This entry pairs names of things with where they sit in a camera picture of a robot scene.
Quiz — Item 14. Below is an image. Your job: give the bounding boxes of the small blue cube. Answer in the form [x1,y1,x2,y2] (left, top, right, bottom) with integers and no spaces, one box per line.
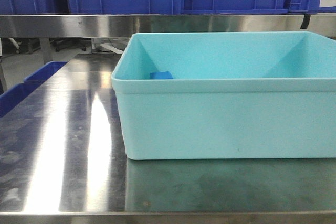
[150,71,174,80]

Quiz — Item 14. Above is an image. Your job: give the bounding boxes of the light teal plastic bin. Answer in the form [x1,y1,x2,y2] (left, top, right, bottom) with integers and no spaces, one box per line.
[111,31,335,160]

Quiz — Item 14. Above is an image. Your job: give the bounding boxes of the blue bin lower left far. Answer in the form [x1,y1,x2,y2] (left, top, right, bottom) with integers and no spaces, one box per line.
[24,61,67,83]

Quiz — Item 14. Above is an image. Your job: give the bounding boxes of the blue bin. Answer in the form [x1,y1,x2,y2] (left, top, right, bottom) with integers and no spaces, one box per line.
[24,61,67,83]
[1,83,33,117]

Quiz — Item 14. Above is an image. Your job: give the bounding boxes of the blue bin lower left near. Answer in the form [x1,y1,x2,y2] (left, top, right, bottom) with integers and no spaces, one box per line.
[1,83,33,117]

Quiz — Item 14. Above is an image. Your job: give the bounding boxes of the steel shelf front rail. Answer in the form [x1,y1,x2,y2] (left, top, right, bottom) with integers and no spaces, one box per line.
[1,13,335,38]

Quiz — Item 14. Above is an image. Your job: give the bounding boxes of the black strap on rail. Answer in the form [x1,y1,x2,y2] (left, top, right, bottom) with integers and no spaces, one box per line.
[300,14,311,29]

